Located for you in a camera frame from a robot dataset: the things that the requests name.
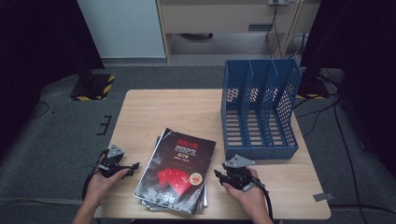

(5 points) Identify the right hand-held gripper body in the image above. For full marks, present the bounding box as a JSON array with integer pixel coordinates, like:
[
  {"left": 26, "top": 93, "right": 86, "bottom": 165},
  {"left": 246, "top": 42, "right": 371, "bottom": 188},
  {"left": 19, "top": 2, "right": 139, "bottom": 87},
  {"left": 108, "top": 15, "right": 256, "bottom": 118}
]
[{"left": 222, "top": 154, "right": 260, "bottom": 191}]

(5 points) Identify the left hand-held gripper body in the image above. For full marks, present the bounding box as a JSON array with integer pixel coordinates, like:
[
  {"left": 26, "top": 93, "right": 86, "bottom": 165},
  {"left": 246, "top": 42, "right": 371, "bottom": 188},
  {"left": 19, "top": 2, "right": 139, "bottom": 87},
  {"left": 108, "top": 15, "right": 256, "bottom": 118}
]
[{"left": 97, "top": 144, "right": 130, "bottom": 179}]

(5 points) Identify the blue file rack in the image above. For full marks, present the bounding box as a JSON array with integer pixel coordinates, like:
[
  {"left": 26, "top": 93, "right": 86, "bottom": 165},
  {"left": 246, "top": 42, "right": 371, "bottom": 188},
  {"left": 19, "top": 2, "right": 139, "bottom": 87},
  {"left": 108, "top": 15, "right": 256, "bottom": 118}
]
[{"left": 220, "top": 59, "right": 303, "bottom": 161}]

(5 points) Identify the black and red magazine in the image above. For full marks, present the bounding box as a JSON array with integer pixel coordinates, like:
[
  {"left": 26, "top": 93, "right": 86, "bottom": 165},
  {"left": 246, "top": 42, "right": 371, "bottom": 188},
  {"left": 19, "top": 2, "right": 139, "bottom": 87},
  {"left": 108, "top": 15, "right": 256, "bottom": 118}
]
[{"left": 134, "top": 127, "right": 217, "bottom": 216}]

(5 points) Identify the person's right hand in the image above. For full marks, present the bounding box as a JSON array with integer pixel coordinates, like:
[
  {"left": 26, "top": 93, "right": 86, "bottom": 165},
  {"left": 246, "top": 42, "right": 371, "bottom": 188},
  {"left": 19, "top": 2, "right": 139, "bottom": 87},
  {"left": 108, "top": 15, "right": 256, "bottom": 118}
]
[{"left": 222, "top": 167, "right": 269, "bottom": 216}]

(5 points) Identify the person's left hand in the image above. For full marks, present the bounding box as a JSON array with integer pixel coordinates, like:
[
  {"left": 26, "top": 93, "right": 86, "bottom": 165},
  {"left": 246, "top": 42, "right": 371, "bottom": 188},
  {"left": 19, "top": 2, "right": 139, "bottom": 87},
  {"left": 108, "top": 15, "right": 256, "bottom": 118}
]
[{"left": 83, "top": 167, "right": 131, "bottom": 206}]

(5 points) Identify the black striped stand base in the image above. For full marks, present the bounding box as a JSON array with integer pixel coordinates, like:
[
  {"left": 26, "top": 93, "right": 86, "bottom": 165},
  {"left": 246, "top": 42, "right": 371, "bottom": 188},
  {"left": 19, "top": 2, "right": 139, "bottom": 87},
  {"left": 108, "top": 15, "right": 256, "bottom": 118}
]
[
  {"left": 297, "top": 66, "right": 331, "bottom": 101},
  {"left": 69, "top": 55, "right": 116, "bottom": 102}
]

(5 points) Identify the grey tape piece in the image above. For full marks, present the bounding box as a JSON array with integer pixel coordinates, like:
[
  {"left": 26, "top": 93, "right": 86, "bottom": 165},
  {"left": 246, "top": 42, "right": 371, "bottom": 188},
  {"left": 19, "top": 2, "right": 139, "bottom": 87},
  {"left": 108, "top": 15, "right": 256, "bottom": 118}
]
[{"left": 312, "top": 192, "right": 335, "bottom": 203}]

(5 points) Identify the white cabinet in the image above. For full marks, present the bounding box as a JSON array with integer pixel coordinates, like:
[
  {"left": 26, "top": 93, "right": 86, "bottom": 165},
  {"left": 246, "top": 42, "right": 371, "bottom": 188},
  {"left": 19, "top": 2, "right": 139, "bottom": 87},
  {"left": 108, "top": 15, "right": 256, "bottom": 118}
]
[{"left": 77, "top": 0, "right": 166, "bottom": 59}]

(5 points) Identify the black curtain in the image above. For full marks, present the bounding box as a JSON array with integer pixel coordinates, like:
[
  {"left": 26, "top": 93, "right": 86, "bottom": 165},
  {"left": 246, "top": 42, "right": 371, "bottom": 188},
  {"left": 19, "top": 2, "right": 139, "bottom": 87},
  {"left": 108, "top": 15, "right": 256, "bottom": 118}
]
[
  {"left": 300, "top": 0, "right": 396, "bottom": 175},
  {"left": 0, "top": 0, "right": 106, "bottom": 157}
]

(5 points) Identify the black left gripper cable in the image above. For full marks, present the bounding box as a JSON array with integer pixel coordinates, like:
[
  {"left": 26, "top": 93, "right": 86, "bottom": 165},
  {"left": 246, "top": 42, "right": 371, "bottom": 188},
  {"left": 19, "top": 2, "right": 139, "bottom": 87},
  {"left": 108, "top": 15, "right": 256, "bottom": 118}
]
[{"left": 81, "top": 148, "right": 110, "bottom": 200}]

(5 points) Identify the thin black floor cable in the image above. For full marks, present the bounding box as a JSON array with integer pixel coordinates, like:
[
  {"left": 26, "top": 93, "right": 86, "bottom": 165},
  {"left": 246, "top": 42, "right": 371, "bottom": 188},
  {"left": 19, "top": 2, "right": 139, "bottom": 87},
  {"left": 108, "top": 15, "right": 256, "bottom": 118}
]
[{"left": 29, "top": 102, "right": 50, "bottom": 119}]

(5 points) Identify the long black floor cable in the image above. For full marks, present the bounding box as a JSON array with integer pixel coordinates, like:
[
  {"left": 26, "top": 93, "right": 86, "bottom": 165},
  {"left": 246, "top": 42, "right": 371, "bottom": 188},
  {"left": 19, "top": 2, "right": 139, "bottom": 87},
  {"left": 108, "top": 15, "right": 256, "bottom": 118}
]
[{"left": 330, "top": 71, "right": 396, "bottom": 216}]

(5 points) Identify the grey drawer handle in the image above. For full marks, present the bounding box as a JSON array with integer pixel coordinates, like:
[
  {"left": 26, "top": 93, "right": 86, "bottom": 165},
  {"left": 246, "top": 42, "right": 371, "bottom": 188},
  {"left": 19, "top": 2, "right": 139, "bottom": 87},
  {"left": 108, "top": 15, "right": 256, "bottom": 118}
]
[{"left": 247, "top": 22, "right": 274, "bottom": 32}]

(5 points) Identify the black hanging cable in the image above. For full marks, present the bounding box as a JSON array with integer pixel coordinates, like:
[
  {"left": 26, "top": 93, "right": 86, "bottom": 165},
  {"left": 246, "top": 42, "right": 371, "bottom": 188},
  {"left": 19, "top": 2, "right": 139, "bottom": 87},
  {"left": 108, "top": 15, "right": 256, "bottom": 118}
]
[{"left": 264, "top": 0, "right": 286, "bottom": 60}]

